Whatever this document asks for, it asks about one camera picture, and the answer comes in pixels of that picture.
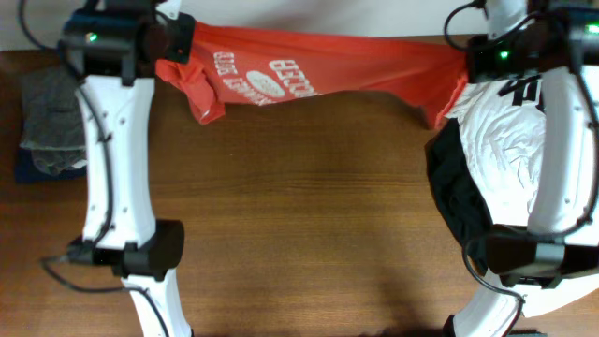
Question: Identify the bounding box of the orange red printed t-shirt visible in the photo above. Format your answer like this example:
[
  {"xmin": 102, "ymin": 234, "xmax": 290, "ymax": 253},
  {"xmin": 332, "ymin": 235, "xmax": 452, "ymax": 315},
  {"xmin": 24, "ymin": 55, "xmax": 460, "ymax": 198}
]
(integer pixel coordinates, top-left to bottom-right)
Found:
[{"xmin": 155, "ymin": 22, "xmax": 467, "ymax": 128}]

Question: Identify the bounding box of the folded navy blue garment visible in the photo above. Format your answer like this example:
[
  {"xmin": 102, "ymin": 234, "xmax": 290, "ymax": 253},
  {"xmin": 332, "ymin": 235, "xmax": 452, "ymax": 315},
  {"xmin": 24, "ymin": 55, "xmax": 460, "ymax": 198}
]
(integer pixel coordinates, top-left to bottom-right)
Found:
[{"xmin": 13, "ymin": 148, "xmax": 87, "ymax": 184}]

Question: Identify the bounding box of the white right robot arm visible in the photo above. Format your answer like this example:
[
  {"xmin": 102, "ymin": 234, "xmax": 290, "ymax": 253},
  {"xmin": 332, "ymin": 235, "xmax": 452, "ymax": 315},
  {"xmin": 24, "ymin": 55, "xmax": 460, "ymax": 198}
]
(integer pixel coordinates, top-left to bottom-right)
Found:
[{"xmin": 443, "ymin": 1, "xmax": 598, "ymax": 336}]

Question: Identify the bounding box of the white t-shirt with black print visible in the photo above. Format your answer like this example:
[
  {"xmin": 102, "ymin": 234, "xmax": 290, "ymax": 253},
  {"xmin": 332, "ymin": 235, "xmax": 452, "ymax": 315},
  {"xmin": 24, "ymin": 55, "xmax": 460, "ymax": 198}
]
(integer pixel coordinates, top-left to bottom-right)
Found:
[{"xmin": 444, "ymin": 69, "xmax": 599, "ymax": 319}]

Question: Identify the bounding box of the folded grey garment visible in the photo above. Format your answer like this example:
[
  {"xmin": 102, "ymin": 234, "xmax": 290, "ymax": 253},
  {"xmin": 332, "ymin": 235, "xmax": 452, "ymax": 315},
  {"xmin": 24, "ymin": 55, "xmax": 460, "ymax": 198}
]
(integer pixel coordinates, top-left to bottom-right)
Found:
[{"xmin": 20, "ymin": 67, "xmax": 87, "ymax": 176}]

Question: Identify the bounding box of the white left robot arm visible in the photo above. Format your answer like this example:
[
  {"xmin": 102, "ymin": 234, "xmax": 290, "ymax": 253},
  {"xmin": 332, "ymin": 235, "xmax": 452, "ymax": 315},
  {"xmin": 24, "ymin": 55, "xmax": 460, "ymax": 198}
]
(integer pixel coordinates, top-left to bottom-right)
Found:
[{"xmin": 58, "ymin": 0, "xmax": 195, "ymax": 336}]

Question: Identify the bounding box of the black garment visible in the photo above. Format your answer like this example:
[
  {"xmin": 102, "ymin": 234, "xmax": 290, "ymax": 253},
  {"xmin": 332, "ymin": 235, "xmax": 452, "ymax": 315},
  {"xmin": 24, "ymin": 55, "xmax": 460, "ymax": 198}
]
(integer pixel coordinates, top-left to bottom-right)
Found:
[{"xmin": 425, "ymin": 119, "xmax": 492, "ymax": 272}]

